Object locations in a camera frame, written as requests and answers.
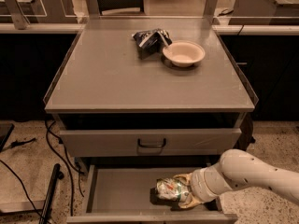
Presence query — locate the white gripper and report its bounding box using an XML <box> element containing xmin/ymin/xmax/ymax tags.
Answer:
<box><xmin>174</xmin><ymin>166</ymin><xmax>233</xmax><ymax>209</ymax></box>

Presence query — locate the green white 7up can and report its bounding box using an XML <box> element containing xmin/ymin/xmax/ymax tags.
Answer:
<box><xmin>155</xmin><ymin>177</ymin><xmax>190</xmax><ymax>203</ymax></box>

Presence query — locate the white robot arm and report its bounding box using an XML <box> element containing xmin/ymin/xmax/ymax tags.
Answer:
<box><xmin>176</xmin><ymin>149</ymin><xmax>299</xmax><ymax>209</ymax></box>

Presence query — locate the grey top drawer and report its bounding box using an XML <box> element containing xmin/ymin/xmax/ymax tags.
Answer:
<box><xmin>60</xmin><ymin>128</ymin><xmax>241</xmax><ymax>157</ymax></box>

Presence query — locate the grey open middle drawer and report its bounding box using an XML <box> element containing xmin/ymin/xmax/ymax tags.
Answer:
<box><xmin>66</xmin><ymin>165</ymin><xmax>237</xmax><ymax>224</ymax></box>

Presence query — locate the grey drawer cabinet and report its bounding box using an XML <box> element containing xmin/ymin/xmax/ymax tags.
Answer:
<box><xmin>42</xmin><ymin>15</ymin><xmax>260</xmax><ymax>224</ymax></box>

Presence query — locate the black bar on floor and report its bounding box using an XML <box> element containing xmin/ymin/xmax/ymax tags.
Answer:
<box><xmin>39</xmin><ymin>163</ymin><xmax>64</xmax><ymax>224</ymax></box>

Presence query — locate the white bowl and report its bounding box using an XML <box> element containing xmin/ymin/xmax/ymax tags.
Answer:
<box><xmin>163</xmin><ymin>40</ymin><xmax>206</xmax><ymax>67</ymax></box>

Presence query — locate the blue crumpled chip bag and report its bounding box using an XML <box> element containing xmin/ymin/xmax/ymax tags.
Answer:
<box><xmin>133</xmin><ymin>28</ymin><xmax>172</xmax><ymax>53</ymax></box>

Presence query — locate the thin black floor cable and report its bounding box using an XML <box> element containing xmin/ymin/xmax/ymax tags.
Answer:
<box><xmin>0</xmin><ymin>159</ymin><xmax>48</xmax><ymax>224</ymax></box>

